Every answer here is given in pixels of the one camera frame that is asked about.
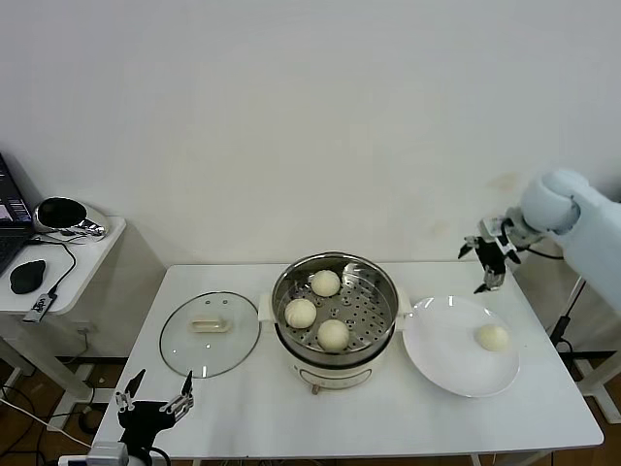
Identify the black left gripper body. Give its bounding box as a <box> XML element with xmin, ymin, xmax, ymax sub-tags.
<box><xmin>117</xmin><ymin>400</ymin><xmax>178</xmax><ymax>449</ymax></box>

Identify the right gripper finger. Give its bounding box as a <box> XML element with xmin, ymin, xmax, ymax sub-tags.
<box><xmin>473</xmin><ymin>269</ymin><xmax>506</xmax><ymax>295</ymax></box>
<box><xmin>458</xmin><ymin>235</ymin><xmax>483</xmax><ymax>260</ymax></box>

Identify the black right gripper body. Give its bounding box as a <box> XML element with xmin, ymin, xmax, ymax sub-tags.
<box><xmin>475</xmin><ymin>238</ymin><xmax>508</xmax><ymax>276</ymax></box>

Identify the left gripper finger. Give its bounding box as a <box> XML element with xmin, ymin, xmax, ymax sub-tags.
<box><xmin>162</xmin><ymin>371</ymin><xmax>196</xmax><ymax>419</ymax></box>
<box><xmin>114</xmin><ymin>368</ymin><xmax>147</xmax><ymax>415</ymax></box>

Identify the round glass pot lid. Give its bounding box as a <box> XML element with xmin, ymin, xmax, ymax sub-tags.
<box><xmin>159</xmin><ymin>289</ymin><xmax>263</xmax><ymax>380</ymax></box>

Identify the white steamed baozi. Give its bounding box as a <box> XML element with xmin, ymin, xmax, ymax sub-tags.
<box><xmin>283</xmin><ymin>297</ymin><xmax>318</xmax><ymax>329</ymax></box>
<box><xmin>310</xmin><ymin>269</ymin><xmax>341</xmax><ymax>297</ymax></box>
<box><xmin>474</xmin><ymin>323</ymin><xmax>510</xmax><ymax>353</ymax></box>
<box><xmin>316</xmin><ymin>318</ymin><xmax>350</xmax><ymax>353</ymax></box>

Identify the perforated steel steamer basket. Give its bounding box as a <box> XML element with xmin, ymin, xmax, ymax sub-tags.
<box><xmin>271</xmin><ymin>251</ymin><xmax>400</xmax><ymax>363</ymax></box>

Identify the round brown floor object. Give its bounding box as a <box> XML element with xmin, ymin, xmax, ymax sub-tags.
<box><xmin>80</xmin><ymin>410</ymin><xmax>103</xmax><ymax>436</ymax></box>

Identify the white power strip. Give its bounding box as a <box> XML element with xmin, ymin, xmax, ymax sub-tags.
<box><xmin>72</xmin><ymin>361</ymin><xmax>98</xmax><ymax>389</ymax></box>

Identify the round white plate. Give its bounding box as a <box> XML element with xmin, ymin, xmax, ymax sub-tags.
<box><xmin>401</xmin><ymin>294</ymin><xmax>522</xmax><ymax>399</ymax></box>

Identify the silver usb hub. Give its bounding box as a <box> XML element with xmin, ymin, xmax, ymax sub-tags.
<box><xmin>23</xmin><ymin>292</ymin><xmax>55</xmax><ymax>324</ymax></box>

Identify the cream electric cooking pot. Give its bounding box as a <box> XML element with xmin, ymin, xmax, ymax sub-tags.
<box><xmin>258</xmin><ymin>285</ymin><xmax>412</xmax><ymax>395</ymax></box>

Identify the black computer mouse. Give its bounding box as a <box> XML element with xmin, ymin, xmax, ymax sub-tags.
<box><xmin>10</xmin><ymin>259</ymin><xmax>49</xmax><ymax>295</ymax></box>

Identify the black open laptop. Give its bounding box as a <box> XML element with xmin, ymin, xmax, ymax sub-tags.
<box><xmin>0</xmin><ymin>150</ymin><xmax>38</xmax><ymax>276</ymax></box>

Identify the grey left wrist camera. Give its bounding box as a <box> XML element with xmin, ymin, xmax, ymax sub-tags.
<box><xmin>57</xmin><ymin>441</ymin><xmax>130</xmax><ymax>466</ymax></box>

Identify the black floor cable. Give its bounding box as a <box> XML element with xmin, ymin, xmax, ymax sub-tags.
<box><xmin>0</xmin><ymin>373</ymin><xmax>98</xmax><ymax>466</ymax></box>

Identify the white and black cable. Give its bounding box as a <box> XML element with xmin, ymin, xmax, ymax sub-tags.
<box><xmin>550</xmin><ymin>276</ymin><xmax>586</xmax><ymax>350</ymax></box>

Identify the white floor cable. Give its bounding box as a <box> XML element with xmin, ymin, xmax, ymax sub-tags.
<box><xmin>0</xmin><ymin>397</ymin><xmax>93</xmax><ymax>448</ymax></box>

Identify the thin black usb cable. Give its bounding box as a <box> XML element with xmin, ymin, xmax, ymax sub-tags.
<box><xmin>26</xmin><ymin>236</ymin><xmax>79</xmax><ymax>297</ymax></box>

